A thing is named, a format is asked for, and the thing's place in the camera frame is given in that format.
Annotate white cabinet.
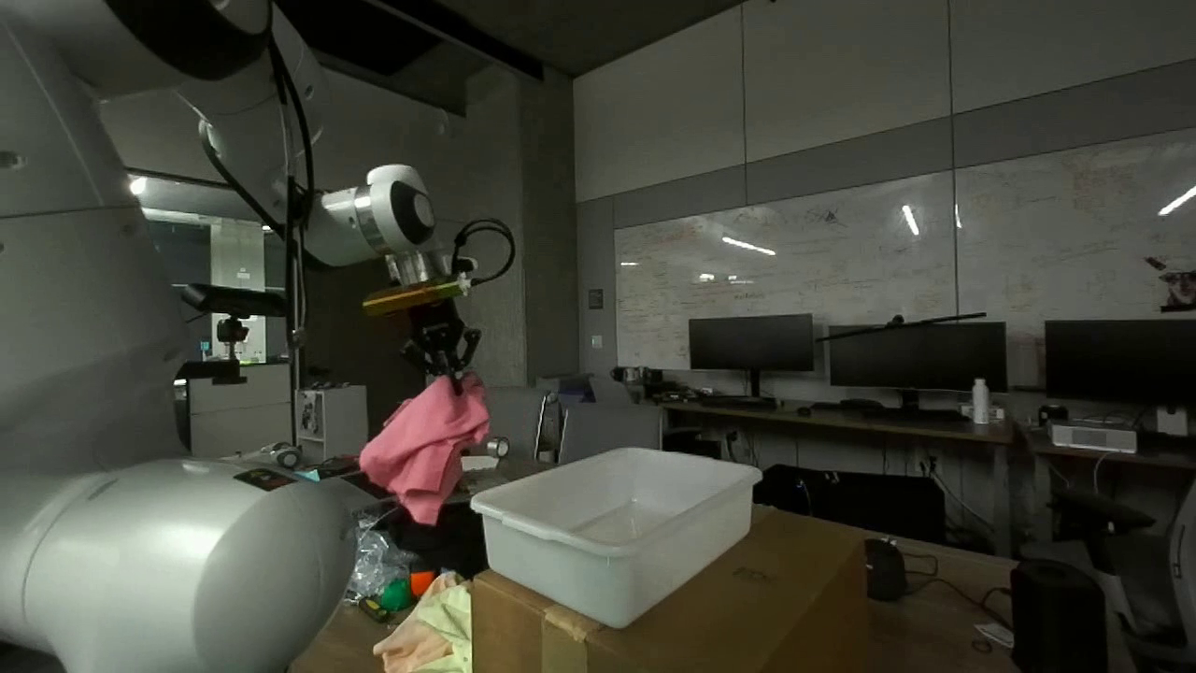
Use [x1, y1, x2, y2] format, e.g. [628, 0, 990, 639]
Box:
[297, 382, 374, 466]

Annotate long wooden desk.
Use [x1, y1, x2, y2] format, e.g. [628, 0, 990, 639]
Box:
[660, 394, 1196, 476]

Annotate small green toy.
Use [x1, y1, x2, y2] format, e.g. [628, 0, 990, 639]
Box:
[372, 572, 418, 618]

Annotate grey office chair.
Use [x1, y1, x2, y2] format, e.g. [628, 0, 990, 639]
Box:
[491, 374, 674, 466]
[1096, 478, 1196, 673]

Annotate black cloth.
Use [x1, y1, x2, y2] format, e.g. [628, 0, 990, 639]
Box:
[372, 500, 495, 582]

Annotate brown cardboard box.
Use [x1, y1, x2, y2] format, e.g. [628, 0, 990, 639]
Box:
[466, 500, 873, 673]

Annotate black computer monitor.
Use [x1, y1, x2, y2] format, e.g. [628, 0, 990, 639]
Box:
[828, 316, 1012, 417]
[683, 310, 824, 404]
[1043, 316, 1196, 404]

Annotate white plastic bin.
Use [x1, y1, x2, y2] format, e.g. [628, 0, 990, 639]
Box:
[466, 445, 767, 632]

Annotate white desktop device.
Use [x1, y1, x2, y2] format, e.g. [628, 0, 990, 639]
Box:
[1046, 417, 1143, 458]

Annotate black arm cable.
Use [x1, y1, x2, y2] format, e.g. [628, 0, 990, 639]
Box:
[185, 24, 322, 463]

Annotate white paper scrap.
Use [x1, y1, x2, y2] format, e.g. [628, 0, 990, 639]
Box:
[971, 618, 1018, 653]

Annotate red cloth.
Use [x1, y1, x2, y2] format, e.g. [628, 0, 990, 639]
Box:
[354, 369, 496, 530]

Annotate black cylinder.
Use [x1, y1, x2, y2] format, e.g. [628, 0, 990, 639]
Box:
[1005, 554, 1113, 673]

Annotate white plastic bottle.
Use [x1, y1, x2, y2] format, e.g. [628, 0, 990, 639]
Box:
[965, 374, 995, 429]

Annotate yellow wrist camera bar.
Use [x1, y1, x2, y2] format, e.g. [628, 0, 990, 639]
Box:
[358, 274, 476, 315]

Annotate small black object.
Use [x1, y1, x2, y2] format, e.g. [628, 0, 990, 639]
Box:
[864, 536, 914, 606]

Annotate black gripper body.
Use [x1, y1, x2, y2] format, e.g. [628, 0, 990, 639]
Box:
[399, 295, 486, 379]

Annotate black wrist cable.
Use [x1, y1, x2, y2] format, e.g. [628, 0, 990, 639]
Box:
[446, 213, 522, 291]

